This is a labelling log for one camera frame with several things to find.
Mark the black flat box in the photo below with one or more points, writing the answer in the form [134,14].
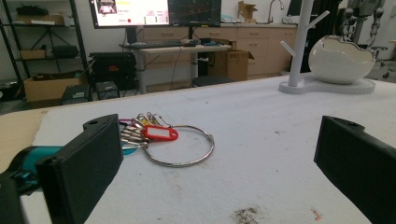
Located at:
[74,95]

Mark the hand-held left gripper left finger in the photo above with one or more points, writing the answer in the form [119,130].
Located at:
[79,168]

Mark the white egg-shaped bowl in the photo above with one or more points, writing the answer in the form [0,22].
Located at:
[339,60]

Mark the low wide cardboard box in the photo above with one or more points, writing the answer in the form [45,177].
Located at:
[49,87]

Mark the white felt mat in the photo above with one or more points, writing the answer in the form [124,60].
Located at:
[249,124]

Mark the black equipment case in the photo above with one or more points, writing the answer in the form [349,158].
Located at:
[113,70]

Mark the black metal shelf rack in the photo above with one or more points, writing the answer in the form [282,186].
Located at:
[77,40]

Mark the bright computer monitor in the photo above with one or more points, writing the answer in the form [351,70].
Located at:
[130,12]

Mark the white branched stand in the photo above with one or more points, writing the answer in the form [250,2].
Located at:
[299,46]

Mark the bunch of metal keys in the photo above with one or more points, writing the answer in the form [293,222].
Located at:
[132,133]

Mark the open cardboard box with flaps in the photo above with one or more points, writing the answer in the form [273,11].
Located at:
[232,63]

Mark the black keyboard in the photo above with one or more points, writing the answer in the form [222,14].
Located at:
[155,45]

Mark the red key tag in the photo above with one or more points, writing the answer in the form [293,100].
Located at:
[160,133]

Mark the dark computer monitor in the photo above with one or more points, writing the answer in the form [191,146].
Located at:
[194,12]

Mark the beige wall cabinets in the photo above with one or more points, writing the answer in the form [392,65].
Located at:
[264,43]

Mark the small black crate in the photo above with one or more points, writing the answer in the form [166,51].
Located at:
[107,89]

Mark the small torn cardboard box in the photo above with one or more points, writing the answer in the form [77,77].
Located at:
[247,11]

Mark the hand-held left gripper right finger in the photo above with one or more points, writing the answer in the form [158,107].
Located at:
[358,158]

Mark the light wooden desk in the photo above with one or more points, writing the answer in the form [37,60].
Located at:
[183,49]

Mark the metal faucet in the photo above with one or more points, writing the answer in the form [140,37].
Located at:
[274,9]

